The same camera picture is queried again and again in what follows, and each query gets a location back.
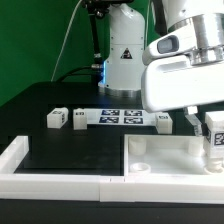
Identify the white square table top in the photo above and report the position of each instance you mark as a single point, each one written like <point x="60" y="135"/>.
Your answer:
<point x="161" y="154"/>

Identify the white sheet with tags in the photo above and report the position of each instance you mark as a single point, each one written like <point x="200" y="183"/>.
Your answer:
<point x="122" y="117"/>

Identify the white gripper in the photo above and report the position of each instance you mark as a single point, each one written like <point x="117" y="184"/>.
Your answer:
<point x="172" y="83"/>

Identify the white U-shaped fence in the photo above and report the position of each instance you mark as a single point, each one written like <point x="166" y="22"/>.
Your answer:
<point x="207" y="189"/>

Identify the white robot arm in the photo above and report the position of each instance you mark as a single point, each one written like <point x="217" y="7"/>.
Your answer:
<point x="202" y="19"/>

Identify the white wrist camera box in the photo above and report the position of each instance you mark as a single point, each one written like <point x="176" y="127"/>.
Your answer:
<point x="168" y="46"/>

